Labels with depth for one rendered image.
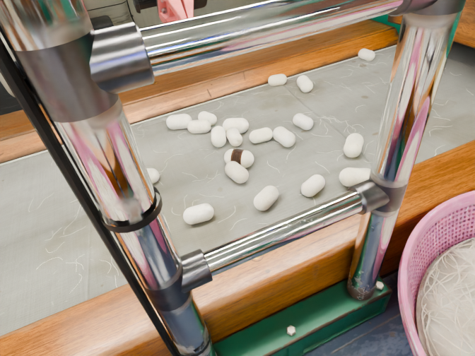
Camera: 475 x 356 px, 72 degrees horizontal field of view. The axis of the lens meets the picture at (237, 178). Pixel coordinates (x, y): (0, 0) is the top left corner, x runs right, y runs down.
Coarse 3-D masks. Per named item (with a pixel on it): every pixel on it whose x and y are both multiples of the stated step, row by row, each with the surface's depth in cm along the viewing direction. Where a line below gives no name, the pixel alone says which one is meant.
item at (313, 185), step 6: (318, 174) 36; (306, 180) 35; (312, 180) 35; (318, 180) 35; (324, 180) 36; (306, 186) 34; (312, 186) 34; (318, 186) 35; (306, 192) 34; (312, 192) 34
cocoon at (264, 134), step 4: (264, 128) 43; (268, 128) 43; (252, 132) 43; (256, 132) 43; (260, 132) 43; (264, 132) 43; (268, 132) 43; (272, 132) 44; (252, 136) 43; (256, 136) 43; (260, 136) 43; (264, 136) 43; (268, 136) 43; (252, 140) 43; (256, 140) 43; (260, 140) 43; (264, 140) 43; (268, 140) 44
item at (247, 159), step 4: (228, 152) 40; (244, 152) 39; (248, 152) 39; (224, 156) 40; (228, 156) 40; (244, 156) 39; (248, 156) 39; (252, 156) 39; (228, 160) 40; (244, 160) 39; (248, 160) 39; (252, 160) 39; (244, 164) 39; (248, 164) 39
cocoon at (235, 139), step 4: (232, 128) 44; (228, 132) 44; (232, 132) 44; (236, 132) 43; (228, 136) 44; (232, 136) 43; (236, 136) 43; (240, 136) 43; (232, 140) 43; (236, 140) 43; (240, 140) 43; (232, 144) 43; (236, 144) 43
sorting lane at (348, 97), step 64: (384, 64) 58; (448, 64) 55; (256, 128) 47; (320, 128) 45; (448, 128) 42; (0, 192) 42; (64, 192) 41; (192, 192) 38; (256, 192) 37; (320, 192) 36; (0, 256) 34; (64, 256) 33; (0, 320) 28
